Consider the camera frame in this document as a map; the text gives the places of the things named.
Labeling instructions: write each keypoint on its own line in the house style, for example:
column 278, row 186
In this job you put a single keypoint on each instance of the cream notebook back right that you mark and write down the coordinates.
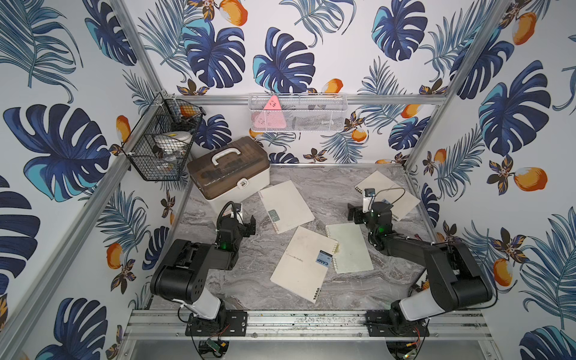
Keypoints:
column 403, row 202

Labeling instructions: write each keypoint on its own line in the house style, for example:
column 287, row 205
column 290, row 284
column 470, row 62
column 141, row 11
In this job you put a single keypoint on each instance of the black wire basket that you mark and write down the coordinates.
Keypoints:
column 162, row 116

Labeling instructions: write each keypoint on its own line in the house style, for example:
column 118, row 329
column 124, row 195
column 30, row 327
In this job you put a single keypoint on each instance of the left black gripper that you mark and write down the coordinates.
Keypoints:
column 245, row 226

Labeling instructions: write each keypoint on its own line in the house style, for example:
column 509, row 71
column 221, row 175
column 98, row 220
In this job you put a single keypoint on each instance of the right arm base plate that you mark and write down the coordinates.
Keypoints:
column 392, row 324

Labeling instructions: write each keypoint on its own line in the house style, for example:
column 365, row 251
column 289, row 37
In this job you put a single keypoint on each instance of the aluminium front rail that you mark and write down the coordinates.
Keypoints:
column 322, row 325

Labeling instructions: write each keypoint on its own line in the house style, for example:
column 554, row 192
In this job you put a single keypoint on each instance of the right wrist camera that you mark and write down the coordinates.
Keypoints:
column 369, row 193

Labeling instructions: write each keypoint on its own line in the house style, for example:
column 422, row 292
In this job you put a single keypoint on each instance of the brown lid storage box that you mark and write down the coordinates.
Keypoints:
column 231, row 173

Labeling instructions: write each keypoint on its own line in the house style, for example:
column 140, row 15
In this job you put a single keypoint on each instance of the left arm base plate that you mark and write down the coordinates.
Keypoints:
column 228, row 323

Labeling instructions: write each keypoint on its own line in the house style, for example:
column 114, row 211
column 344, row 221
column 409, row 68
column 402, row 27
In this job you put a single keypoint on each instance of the pink triangle item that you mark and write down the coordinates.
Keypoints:
column 270, row 117

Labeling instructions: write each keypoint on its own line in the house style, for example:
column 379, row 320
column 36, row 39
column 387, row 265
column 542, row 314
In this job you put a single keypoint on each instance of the large cream notebook blue label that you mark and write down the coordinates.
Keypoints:
column 305, row 263

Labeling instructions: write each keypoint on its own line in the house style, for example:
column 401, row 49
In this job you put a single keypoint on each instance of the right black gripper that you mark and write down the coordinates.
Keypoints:
column 358, row 214

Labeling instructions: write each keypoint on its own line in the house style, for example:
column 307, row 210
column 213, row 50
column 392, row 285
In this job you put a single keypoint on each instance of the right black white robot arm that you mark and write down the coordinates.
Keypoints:
column 455, row 280

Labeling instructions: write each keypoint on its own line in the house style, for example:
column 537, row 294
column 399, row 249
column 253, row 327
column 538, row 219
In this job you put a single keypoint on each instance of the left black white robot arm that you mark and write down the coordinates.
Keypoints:
column 181, row 276

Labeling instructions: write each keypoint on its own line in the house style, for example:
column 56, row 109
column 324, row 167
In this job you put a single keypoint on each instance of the white mesh wall shelf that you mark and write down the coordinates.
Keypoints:
column 306, row 112

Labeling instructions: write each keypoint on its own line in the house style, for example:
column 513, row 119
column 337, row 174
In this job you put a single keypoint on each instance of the white bowl in basket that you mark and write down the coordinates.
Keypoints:
column 171, row 142

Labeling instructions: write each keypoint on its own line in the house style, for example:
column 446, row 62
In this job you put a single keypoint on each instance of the cream spiral notebook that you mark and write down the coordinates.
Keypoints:
column 285, row 206

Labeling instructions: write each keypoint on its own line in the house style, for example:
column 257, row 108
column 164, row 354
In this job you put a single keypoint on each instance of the pale green spiral notebook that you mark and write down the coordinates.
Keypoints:
column 352, row 253

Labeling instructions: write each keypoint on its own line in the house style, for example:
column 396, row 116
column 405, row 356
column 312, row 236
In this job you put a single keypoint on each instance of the green circuit board left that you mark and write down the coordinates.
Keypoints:
column 214, row 346

